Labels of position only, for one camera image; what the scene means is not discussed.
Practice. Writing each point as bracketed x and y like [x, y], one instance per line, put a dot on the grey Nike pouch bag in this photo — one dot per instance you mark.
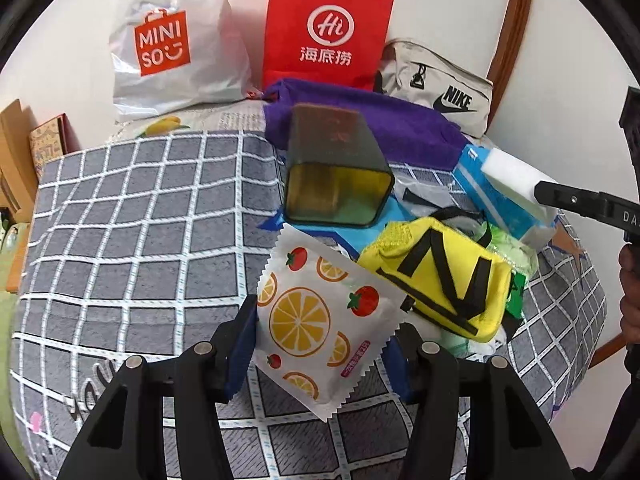
[415, 73]

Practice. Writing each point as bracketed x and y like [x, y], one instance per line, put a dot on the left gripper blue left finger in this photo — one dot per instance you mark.
[240, 345]

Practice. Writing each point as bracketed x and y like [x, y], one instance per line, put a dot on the red paper shopping bag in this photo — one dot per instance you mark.
[329, 41]

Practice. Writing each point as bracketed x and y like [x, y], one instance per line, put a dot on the dark green tin box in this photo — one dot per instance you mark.
[335, 171]

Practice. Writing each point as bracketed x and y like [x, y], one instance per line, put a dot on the white fruit print bedsheet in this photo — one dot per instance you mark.
[247, 115]

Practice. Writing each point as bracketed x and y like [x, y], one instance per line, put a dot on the orange fruit print packet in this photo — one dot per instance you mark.
[322, 321]

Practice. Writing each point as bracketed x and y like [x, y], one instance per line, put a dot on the light green tissue pack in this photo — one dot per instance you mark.
[521, 257]

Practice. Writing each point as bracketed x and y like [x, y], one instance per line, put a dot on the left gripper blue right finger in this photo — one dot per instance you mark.
[397, 359]

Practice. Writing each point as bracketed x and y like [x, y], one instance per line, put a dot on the grey checkered blanket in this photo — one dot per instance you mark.
[145, 247]

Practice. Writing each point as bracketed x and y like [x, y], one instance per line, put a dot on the brown wooden door frame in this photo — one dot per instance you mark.
[509, 44]

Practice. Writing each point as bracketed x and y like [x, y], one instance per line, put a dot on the blue tissue pack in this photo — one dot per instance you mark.
[499, 210]

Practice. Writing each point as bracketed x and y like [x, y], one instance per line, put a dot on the person right hand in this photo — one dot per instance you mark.
[629, 306]

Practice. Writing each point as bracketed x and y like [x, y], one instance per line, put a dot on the white Miniso plastic bag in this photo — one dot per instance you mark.
[172, 54]

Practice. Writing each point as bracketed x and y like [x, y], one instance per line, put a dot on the purple towel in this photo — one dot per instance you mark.
[405, 132]

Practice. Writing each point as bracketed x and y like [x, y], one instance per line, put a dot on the brown decorated box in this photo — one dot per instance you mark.
[51, 140]

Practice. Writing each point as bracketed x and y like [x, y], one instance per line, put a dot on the clear plastic bag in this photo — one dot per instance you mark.
[430, 200]

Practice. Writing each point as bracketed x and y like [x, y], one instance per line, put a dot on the yellow black pouch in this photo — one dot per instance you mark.
[443, 263]

